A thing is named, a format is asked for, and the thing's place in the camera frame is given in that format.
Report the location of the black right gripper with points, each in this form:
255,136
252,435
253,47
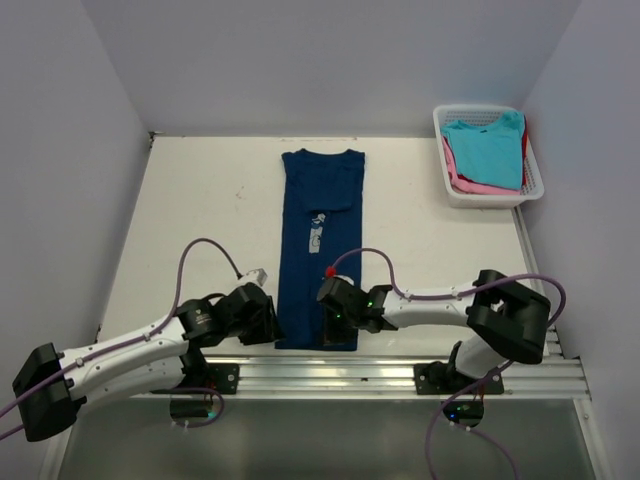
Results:
331,336

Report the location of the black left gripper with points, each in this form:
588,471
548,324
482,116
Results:
269,328

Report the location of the navy blue printed t-shirt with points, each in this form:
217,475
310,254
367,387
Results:
321,220

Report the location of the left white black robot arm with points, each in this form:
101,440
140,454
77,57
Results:
53,386

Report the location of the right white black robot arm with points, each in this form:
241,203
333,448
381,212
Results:
508,320

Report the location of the pink folded t-shirt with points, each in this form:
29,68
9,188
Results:
463,185

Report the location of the turquoise folded t-shirt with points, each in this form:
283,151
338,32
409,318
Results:
489,154

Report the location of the white plastic laundry basket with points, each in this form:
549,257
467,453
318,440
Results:
533,187

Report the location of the red folded t-shirt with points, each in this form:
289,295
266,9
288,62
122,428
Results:
524,141

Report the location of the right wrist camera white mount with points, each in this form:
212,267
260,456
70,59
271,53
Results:
331,272

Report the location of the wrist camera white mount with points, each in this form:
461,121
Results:
331,272
255,276

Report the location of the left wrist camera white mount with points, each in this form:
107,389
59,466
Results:
255,276

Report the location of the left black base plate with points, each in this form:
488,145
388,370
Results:
220,378

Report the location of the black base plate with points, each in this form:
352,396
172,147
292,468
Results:
437,378
220,378

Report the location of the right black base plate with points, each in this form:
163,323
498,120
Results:
437,378

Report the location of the aluminium front frame rail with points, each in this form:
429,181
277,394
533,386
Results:
346,377

